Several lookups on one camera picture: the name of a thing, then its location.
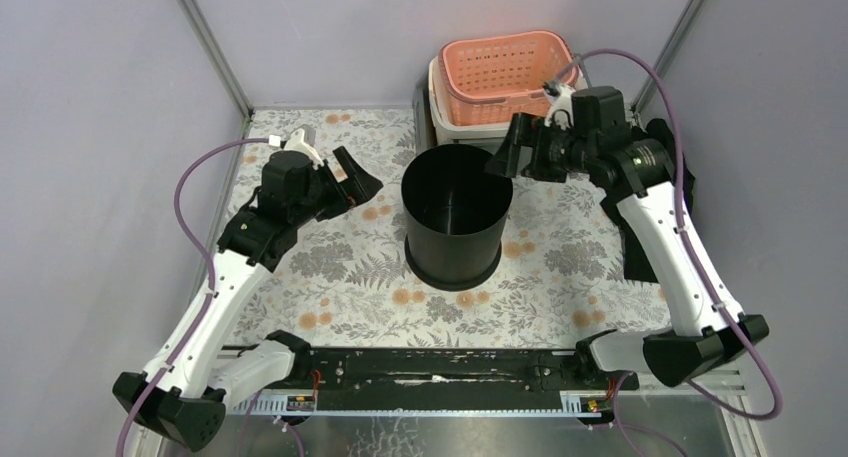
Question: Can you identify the aluminium frame rail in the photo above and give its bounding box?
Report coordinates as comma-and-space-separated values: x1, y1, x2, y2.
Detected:
218, 347, 747, 419

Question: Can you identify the floral patterned table mat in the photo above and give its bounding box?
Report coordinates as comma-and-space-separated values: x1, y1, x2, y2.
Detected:
227, 109, 669, 348

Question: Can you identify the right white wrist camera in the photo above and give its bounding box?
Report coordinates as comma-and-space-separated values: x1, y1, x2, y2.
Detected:
543, 80, 576, 130

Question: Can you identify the large black cylindrical container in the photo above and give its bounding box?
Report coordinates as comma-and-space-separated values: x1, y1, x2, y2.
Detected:
401, 144, 513, 292

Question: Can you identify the pink perforated plastic basket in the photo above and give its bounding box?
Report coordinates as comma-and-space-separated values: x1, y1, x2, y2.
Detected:
437, 30, 578, 126

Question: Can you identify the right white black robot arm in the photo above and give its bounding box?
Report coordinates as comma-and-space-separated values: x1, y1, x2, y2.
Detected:
486, 86, 770, 389

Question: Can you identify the black crumpled cloth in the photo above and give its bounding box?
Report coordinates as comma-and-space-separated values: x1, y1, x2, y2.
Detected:
601, 118, 698, 289

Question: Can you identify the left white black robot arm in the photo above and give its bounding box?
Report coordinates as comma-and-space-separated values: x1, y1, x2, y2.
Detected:
112, 141, 383, 456

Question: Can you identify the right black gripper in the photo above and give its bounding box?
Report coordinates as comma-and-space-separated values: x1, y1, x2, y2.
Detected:
483, 112, 594, 184

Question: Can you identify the grey plastic storage bin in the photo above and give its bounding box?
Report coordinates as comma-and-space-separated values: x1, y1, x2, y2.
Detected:
412, 78, 437, 154

